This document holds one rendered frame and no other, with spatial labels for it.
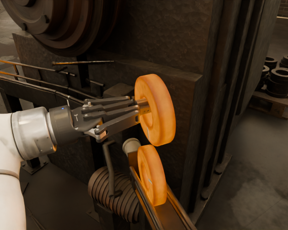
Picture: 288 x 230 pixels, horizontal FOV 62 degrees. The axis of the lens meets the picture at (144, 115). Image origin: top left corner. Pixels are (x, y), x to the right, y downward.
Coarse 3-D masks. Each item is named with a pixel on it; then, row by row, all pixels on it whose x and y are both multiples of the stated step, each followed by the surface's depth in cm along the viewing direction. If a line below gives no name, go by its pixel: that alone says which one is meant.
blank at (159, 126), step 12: (144, 84) 47; (156, 84) 45; (144, 96) 49; (156, 96) 44; (168, 96) 44; (156, 108) 44; (168, 108) 44; (144, 120) 54; (156, 120) 46; (168, 120) 44; (144, 132) 56; (156, 132) 47; (168, 132) 46; (156, 144) 49
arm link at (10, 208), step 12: (0, 180) 35; (12, 180) 37; (0, 192) 34; (12, 192) 36; (0, 204) 33; (12, 204) 34; (0, 216) 32; (12, 216) 33; (24, 216) 36; (0, 228) 31; (12, 228) 32; (24, 228) 35
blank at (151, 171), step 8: (144, 152) 58; (152, 152) 57; (144, 160) 58; (152, 160) 56; (160, 160) 56; (144, 168) 64; (152, 168) 55; (160, 168) 55; (144, 176) 64; (152, 176) 54; (160, 176) 54; (144, 184) 63; (152, 184) 54; (160, 184) 54; (152, 192) 56; (160, 192) 55; (152, 200) 57; (160, 200) 56
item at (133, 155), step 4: (128, 152) 67; (132, 152) 66; (136, 152) 67; (128, 156) 66; (132, 156) 67; (136, 156) 68; (128, 160) 67; (132, 160) 68; (136, 160) 68; (128, 164) 68; (132, 164) 68; (136, 164) 69; (136, 168) 70; (136, 172) 70
